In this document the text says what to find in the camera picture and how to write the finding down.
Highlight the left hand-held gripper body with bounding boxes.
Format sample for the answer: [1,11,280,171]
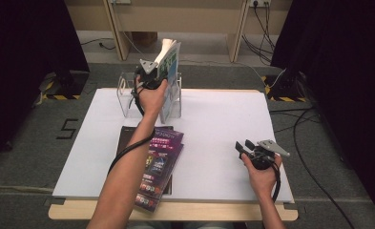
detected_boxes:
[134,58,164,91]

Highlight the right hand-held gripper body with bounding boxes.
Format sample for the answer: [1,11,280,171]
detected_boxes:
[247,139,291,171]

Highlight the thick white colourful book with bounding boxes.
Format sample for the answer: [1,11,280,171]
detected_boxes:
[155,37,182,125]

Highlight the clear acrylic book rack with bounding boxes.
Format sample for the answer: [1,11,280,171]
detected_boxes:
[116,71,183,120]

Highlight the black magazine with red cards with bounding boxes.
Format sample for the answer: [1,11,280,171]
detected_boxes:
[116,125,174,196]

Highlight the red and purple magazine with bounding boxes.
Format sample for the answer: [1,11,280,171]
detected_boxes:
[134,127,185,204]

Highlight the person's left hand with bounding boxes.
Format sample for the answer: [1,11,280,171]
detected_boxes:
[136,78,170,118]

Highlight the person's right hand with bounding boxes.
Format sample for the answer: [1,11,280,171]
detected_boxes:
[240,154,283,197]

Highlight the brown cardboard box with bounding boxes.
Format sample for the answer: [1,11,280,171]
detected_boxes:
[131,31,158,46]

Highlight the beige wooden desk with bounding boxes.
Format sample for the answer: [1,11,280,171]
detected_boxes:
[64,0,294,63]

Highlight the black stand base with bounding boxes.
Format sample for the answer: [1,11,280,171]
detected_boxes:
[262,68,308,103]
[36,70,91,101]

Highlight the black curtain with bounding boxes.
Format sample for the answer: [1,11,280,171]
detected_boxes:
[270,0,375,220]
[0,0,91,168]

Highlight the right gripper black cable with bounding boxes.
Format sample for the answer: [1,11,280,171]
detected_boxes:
[270,161,282,203]

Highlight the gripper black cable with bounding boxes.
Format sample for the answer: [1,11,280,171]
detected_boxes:
[108,85,157,176]
[270,161,282,203]

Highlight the black floor cable with plug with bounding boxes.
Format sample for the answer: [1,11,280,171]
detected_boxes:
[79,37,116,52]

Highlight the long black floor cable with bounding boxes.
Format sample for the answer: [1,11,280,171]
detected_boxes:
[292,108,356,229]

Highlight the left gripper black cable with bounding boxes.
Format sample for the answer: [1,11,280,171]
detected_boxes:
[108,85,157,176]

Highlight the black cable bundle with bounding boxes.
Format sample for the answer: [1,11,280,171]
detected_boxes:
[241,4,277,65]

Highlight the white wall socket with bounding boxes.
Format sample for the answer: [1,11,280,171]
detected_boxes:
[249,0,272,8]

